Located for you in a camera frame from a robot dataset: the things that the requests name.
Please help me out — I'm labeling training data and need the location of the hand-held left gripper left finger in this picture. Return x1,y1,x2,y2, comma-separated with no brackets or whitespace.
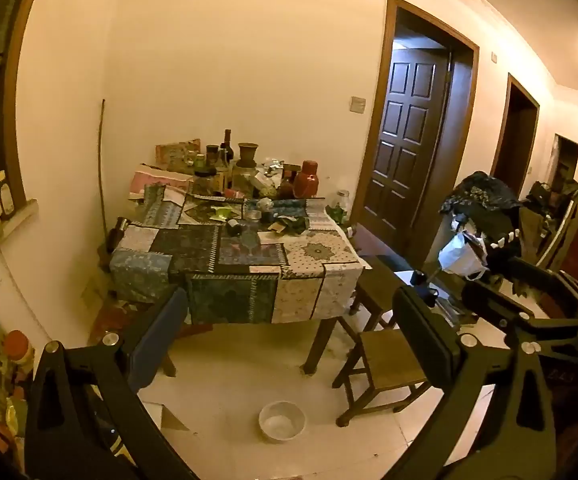
24,285,200,480

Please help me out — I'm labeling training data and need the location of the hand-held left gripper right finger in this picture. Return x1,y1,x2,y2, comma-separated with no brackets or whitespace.
384,285,557,480

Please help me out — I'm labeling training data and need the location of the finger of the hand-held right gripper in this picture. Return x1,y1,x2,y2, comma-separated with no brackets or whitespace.
501,256,578,318
461,277,578,361

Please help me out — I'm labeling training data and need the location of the metal bowl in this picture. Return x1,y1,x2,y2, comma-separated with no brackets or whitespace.
258,400,307,443

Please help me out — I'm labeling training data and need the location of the red basin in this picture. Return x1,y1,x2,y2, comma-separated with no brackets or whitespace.
89,300,142,346

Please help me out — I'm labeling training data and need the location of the white plastic bag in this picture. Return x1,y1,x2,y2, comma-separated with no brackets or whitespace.
439,230,490,281

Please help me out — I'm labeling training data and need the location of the table with patchwork cloth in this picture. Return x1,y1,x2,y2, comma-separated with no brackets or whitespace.
109,182,366,325

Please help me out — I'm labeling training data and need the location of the cardboard piece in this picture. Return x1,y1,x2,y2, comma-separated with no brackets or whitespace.
142,401,190,432

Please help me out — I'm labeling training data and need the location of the pile of dark clothes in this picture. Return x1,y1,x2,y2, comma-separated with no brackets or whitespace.
439,171,524,271

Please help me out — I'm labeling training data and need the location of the orange-lid jar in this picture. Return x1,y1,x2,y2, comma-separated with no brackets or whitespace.
2,330,35,386

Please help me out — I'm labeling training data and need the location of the pink patterned box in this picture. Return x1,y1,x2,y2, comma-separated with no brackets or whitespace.
129,164,195,201

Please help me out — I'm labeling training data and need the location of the black-lid glass jar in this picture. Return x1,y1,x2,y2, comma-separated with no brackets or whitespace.
192,169,218,196

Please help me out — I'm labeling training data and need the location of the clear labelled liquor bottle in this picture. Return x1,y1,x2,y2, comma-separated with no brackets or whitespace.
215,152,231,192

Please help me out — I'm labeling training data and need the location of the large glass jar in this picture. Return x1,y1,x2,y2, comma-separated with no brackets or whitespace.
231,165,259,193

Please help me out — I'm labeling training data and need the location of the brown panelled door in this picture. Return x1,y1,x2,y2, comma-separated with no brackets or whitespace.
356,50,452,256

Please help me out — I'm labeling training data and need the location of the patterned snack bag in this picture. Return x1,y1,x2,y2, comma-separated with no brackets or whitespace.
155,138,202,171

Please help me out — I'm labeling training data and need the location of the thin wooden stick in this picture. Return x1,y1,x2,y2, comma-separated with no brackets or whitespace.
97,99,111,241

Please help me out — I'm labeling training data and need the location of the red thermos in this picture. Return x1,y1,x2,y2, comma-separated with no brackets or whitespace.
293,160,319,199

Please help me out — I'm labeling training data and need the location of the brown labelled bottle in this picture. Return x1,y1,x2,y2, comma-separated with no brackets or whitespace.
0,170,15,221

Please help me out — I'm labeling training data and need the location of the wide brown door frame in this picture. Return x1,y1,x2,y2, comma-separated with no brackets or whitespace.
351,0,480,268

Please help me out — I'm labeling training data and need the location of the narrow brown door frame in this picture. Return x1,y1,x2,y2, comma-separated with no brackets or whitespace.
490,73,540,196

